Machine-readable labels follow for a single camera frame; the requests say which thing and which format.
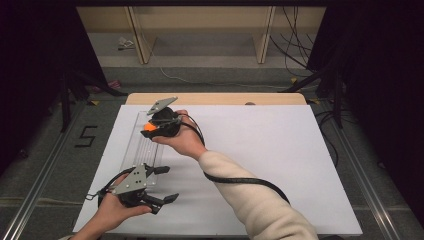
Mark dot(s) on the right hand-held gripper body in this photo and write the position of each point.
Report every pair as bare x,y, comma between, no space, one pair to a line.
166,121

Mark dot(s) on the black metal stand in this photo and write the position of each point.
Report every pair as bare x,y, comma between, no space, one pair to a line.
337,100
66,106

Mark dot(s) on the pink cloth scrap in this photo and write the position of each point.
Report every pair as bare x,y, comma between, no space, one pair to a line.
112,85

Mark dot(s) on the wooden shelf unit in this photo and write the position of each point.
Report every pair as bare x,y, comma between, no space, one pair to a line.
200,20

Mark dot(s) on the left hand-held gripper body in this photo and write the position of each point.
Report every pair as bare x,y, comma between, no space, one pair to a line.
131,183

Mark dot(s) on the person's left hand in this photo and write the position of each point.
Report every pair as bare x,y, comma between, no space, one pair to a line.
111,211

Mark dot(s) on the clear plastic tray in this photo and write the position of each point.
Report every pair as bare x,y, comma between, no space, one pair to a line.
141,150

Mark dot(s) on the metal floor rail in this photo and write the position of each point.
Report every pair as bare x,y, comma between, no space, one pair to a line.
366,186
36,190

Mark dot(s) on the crumpled paper scrap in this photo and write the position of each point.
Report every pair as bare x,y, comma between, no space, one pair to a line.
125,43

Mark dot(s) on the orange ball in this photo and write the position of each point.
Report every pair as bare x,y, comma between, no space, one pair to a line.
149,126

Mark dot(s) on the person's right hand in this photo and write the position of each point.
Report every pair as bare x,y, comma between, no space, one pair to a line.
185,140

